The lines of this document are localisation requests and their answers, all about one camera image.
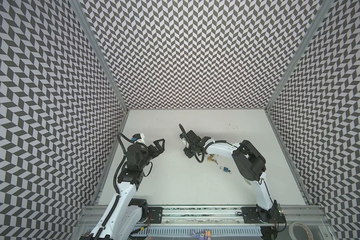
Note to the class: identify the purple toy figure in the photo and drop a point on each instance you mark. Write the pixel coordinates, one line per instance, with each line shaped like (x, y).
(201, 235)

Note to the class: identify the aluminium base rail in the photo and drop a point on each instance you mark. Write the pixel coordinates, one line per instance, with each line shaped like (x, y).
(228, 214)

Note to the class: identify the white tape roll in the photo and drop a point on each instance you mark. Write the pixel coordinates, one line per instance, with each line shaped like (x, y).
(299, 231)

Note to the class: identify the white slotted cable duct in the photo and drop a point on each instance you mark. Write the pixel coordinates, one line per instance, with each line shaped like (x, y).
(186, 231)

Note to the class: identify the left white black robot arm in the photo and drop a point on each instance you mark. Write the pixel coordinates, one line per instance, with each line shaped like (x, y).
(125, 215)

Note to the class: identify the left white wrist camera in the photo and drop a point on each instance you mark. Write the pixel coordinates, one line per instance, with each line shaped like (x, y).
(139, 138)

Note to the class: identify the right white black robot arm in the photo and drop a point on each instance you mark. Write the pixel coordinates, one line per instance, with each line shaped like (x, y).
(250, 164)

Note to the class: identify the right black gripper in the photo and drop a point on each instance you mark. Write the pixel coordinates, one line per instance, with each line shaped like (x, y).
(190, 143)

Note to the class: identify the brass padlock with keys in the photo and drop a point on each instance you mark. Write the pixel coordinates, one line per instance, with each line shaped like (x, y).
(211, 158)

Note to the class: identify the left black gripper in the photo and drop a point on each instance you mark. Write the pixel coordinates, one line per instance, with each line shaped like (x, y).
(156, 152)

